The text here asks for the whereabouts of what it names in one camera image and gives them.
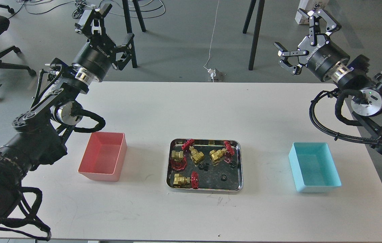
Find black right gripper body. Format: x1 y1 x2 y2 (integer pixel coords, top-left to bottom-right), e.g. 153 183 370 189
301 35 350 82

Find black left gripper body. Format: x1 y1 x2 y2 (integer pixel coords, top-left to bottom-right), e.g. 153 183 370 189
72 34 116 82

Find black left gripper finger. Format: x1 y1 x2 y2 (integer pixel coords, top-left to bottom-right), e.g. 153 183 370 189
111 33 135 71
75 4 113 44

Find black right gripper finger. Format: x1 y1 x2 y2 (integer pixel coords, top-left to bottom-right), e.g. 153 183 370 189
274 42 310 75
298 8 342 46

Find brass valve red handle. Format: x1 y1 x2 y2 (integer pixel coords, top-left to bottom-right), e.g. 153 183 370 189
170 151 187 171

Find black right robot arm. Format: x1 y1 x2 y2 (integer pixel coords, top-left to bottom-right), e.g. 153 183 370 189
275 9 382 155

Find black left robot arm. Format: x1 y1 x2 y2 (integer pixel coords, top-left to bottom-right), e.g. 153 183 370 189
0 4 137 241

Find white cardboard box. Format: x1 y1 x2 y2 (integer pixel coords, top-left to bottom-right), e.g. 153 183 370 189
294 0 329 25

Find pink plastic box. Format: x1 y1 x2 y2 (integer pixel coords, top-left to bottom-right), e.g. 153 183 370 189
78 131 127 182

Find light blue plastic box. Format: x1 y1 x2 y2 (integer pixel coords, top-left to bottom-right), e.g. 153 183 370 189
289 142 342 193

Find small black gear right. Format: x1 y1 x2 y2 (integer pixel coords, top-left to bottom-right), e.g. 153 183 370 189
229 161 238 169

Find small black gear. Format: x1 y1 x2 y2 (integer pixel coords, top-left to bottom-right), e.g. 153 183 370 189
198 163 209 171
229 161 238 169
220 174 228 181

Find brass valve top right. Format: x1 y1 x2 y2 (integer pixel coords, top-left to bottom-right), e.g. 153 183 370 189
209 140 236 166

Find brass valve top middle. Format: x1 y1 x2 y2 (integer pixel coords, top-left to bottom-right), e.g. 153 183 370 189
181 139 205 165

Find small black gear lower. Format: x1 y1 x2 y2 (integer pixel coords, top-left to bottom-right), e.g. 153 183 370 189
220 174 228 181

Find small black gear middle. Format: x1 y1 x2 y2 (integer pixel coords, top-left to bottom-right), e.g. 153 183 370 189
198 163 209 171

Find brass valve bottom left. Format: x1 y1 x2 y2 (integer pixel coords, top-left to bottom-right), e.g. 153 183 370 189
173 172 199 189

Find black stand leg left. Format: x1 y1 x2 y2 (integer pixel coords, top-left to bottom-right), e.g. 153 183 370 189
121 0 147 69

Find black stand leg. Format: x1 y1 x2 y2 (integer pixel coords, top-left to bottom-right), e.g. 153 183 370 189
242 0 265 71
121 0 147 69

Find black stand leg right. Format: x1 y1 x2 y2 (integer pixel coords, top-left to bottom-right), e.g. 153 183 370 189
242 0 265 71

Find white power adapter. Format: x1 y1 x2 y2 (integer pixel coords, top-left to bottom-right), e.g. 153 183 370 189
207 68 225 82

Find shiny metal tray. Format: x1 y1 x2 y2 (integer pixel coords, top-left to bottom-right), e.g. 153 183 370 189
166 138 243 192

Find tangled floor cables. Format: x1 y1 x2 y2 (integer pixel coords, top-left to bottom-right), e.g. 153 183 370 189
16 0 166 20

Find white cable on floor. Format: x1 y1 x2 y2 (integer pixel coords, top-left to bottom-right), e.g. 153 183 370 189
203 0 219 71

